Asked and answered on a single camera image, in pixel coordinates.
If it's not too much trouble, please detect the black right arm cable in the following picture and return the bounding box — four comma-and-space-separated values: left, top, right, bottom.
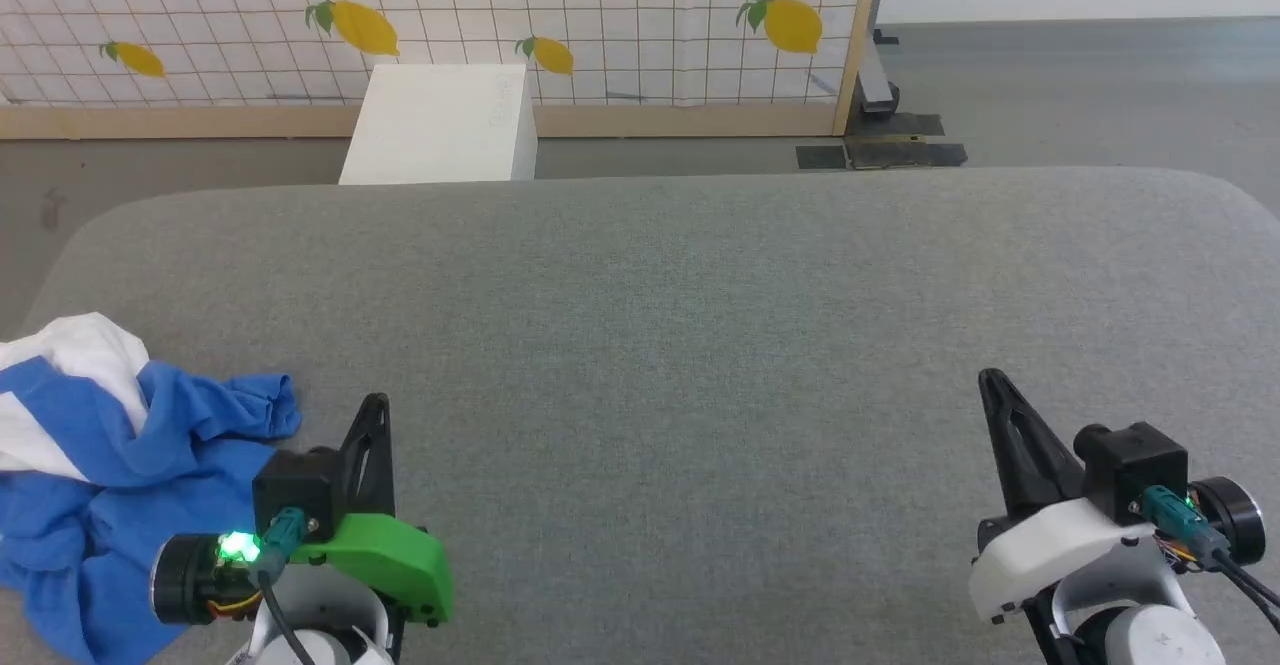
1143, 485, 1280, 636

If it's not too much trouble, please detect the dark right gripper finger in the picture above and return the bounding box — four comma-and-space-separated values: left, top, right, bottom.
978, 368, 1089, 521

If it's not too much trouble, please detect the lemon print grid partition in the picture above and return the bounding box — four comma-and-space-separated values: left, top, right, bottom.
0, 0, 889, 139

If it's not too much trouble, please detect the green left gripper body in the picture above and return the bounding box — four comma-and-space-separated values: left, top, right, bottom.
150, 513, 456, 629

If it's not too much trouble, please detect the white box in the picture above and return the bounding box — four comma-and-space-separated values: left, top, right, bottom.
338, 63, 539, 186

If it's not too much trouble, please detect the blue and white garment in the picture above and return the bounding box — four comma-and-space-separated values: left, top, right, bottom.
0, 313, 303, 665

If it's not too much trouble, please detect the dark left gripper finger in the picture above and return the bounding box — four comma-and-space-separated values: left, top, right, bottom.
338, 393, 395, 521

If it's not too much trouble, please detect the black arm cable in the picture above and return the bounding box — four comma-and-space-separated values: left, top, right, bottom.
250, 507, 323, 665
1143, 485, 1280, 636

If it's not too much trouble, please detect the grey fabric sofa cushion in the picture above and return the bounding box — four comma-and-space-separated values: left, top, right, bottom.
0, 167, 1280, 665

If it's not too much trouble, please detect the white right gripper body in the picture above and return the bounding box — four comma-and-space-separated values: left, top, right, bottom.
968, 477, 1266, 626

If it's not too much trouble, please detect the grey metal partition stand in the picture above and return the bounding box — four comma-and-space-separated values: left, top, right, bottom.
855, 25, 901, 116

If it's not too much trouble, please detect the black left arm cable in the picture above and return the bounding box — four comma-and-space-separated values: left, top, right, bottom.
250, 507, 323, 665

